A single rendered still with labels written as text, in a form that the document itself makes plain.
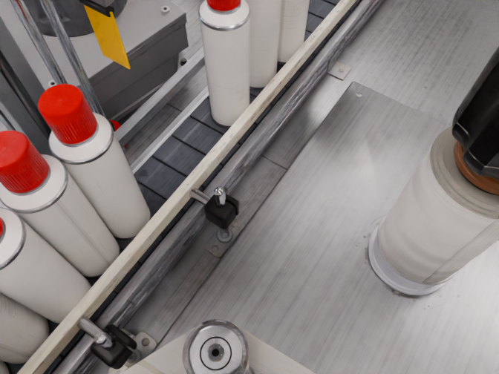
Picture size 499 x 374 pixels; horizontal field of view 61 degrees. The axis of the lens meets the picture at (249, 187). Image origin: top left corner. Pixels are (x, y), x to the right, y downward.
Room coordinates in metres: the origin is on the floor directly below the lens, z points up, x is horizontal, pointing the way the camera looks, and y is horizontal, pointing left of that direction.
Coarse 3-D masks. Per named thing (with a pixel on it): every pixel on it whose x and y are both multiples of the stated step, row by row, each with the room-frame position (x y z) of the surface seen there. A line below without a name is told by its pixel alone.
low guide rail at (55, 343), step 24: (312, 48) 0.46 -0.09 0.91; (288, 72) 0.41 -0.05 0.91; (264, 96) 0.36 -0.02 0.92; (240, 120) 0.33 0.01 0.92; (216, 144) 0.29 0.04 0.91; (168, 216) 0.20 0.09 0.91; (144, 240) 0.17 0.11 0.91; (120, 264) 0.14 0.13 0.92; (96, 288) 0.12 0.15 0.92; (72, 312) 0.10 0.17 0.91; (72, 336) 0.08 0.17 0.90; (48, 360) 0.06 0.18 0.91
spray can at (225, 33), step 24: (216, 0) 0.35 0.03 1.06; (240, 0) 0.36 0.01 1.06; (216, 24) 0.34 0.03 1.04; (240, 24) 0.35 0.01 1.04; (216, 48) 0.34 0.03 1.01; (240, 48) 0.35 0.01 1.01; (216, 72) 0.34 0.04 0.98; (240, 72) 0.35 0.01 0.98; (216, 96) 0.35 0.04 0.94; (240, 96) 0.35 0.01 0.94; (216, 120) 0.35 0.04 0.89
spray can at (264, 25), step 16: (256, 0) 0.41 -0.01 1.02; (272, 0) 0.41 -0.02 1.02; (256, 16) 0.41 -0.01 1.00; (272, 16) 0.41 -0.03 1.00; (256, 32) 0.41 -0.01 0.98; (272, 32) 0.41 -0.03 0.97; (256, 48) 0.41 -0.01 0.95; (272, 48) 0.41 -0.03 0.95; (256, 64) 0.41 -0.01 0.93; (272, 64) 0.41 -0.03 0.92; (256, 80) 0.41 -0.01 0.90
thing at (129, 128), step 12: (192, 60) 0.38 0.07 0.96; (204, 60) 0.38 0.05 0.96; (180, 72) 0.36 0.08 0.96; (192, 72) 0.37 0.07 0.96; (168, 84) 0.34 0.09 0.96; (180, 84) 0.35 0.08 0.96; (156, 96) 0.32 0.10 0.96; (168, 96) 0.33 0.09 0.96; (144, 108) 0.30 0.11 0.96; (156, 108) 0.31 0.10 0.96; (132, 120) 0.29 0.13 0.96; (144, 120) 0.29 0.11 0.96; (120, 132) 0.27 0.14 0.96; (132, 132) 0.28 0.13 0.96; (120, 144) 0.26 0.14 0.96
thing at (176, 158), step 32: (320, 0) 0.60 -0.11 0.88; (256, 96) 0.40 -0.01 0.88; (192, 128) 0.34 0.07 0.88; (224, 128) 0.34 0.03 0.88; (160, 160) 0.29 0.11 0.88; (192, 160) 0.29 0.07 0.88; (224, 160) 0.29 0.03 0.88; (160, 192) 0.25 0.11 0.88; (96, 320) 0.10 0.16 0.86; (64, 352) 0.07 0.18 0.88
